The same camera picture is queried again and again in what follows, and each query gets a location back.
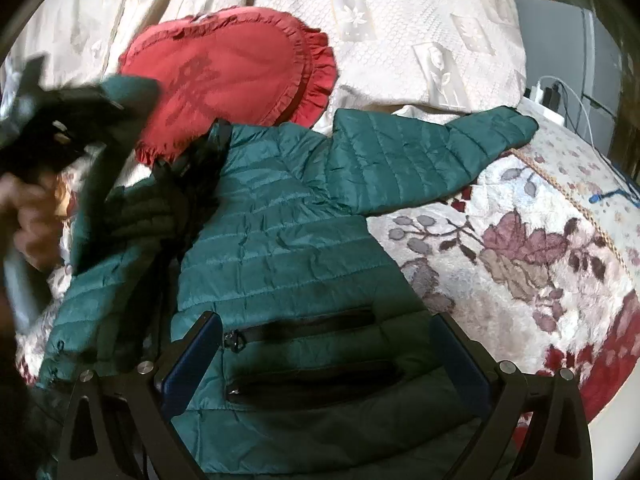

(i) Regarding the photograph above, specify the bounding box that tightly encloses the left hand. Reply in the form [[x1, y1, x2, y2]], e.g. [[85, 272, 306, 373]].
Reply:
[[1, 171, 63, 274]]

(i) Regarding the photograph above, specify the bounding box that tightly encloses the beige quilted blanket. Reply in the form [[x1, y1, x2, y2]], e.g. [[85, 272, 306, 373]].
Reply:
[[1, 0, 526, 116]]

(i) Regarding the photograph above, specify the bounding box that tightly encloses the floral bed cover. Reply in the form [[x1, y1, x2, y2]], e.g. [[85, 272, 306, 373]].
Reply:
[[1, 99, 639, 435]]

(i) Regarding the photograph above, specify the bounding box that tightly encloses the white charger with cable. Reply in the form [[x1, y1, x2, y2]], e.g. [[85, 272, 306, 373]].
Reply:
[[525, 75, 596, 148]]

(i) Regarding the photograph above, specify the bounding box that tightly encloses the green quilted puffer jacket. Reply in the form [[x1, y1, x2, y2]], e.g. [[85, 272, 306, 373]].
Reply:
[[29, 107, 538, 479]]

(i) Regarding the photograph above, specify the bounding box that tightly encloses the red heart-shaped ruffled pillow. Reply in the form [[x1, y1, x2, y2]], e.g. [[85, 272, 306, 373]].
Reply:
[[118, 6, 337, 166]]

